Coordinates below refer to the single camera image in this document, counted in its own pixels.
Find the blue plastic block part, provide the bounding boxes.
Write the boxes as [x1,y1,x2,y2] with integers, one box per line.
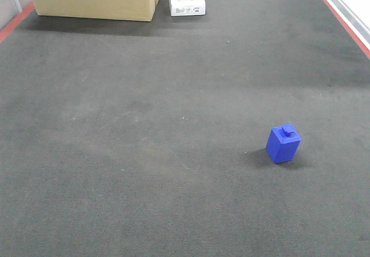
[266,124,302,164]

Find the conveyor right side rail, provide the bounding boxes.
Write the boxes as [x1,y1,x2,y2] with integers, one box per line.
[323,0,369,57]

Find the conveyor rail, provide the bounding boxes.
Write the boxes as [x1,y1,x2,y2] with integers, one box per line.
[0,2,35,43]
[323,0,369,57]

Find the conveyor left side rail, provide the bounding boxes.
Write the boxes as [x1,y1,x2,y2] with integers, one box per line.
[0,2,35,43]

